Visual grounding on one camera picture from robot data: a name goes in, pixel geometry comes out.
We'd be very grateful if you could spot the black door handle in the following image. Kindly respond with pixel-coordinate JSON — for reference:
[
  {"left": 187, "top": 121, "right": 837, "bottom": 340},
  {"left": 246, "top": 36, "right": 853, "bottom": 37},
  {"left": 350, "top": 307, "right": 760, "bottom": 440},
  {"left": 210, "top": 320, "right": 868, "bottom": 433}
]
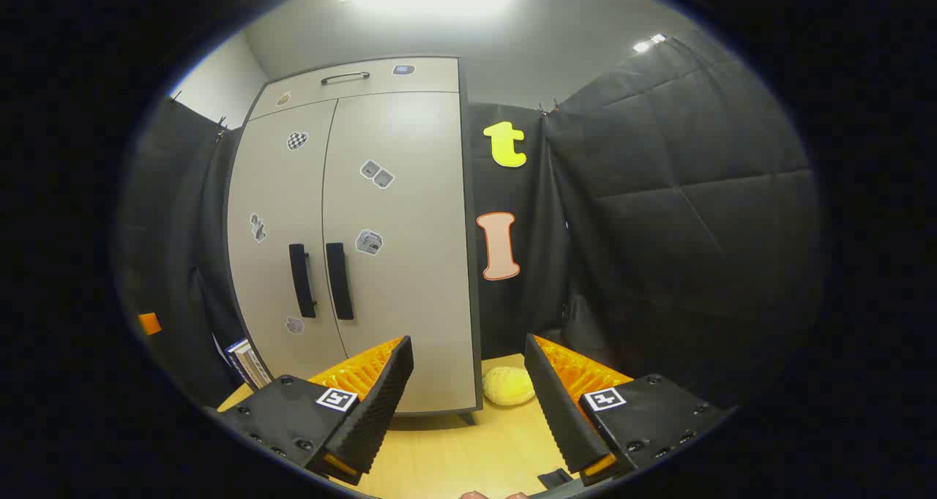
[
  {"left": 288, "top": 244, "right": 318, "bottom": 319},
  {"left": 326, "top": 242, "right": 356, "bottom": 321}
]

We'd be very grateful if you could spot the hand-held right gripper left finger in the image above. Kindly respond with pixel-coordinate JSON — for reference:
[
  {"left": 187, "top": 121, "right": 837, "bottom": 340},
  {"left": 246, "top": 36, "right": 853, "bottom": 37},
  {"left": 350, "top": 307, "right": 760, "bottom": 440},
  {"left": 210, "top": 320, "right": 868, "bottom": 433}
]
[{"left": 217, "top": 336, "right": 415, "bottom": 486}]

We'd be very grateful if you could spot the grey cabinet door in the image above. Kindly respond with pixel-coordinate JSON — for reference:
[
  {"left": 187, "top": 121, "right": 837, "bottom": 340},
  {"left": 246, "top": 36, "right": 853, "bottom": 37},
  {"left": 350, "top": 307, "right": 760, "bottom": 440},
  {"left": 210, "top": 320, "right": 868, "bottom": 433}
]
[
  {"left": 322, "top": 91, "right": 480, "bottom": 415},
  {"left": 227, "top": 100, "right": 349, "bottom": 383}
]

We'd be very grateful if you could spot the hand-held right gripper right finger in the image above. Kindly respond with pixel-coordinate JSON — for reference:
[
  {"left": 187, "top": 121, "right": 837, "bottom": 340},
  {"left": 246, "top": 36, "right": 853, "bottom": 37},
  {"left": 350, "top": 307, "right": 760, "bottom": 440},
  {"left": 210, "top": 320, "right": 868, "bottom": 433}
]
[{"left": 525, "top": 334, "right": 734, "bottom": 487}]

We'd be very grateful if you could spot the yellow plush toy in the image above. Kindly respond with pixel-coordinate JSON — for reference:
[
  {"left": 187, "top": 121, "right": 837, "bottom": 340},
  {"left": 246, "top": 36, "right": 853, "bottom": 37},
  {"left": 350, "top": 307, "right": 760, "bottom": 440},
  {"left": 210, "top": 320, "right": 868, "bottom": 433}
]
[{"left": 482, "top": 367, "right": 537, "bottom": 408}]

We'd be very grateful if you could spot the white book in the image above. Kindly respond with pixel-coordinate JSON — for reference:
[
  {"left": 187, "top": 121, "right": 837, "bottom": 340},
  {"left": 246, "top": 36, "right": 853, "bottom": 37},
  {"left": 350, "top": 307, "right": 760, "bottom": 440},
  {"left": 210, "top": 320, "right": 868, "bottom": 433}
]
[{"left": 233, "top": 338, "right": 274, "bottom": 391}]

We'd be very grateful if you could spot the grey double-door shoe cabinet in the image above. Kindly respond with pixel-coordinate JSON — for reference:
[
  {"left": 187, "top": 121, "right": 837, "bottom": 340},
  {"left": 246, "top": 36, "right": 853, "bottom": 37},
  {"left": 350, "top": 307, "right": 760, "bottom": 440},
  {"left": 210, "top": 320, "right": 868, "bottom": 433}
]
[{"left": 225, "top": 55, "right": 484, "bottom": 425}]

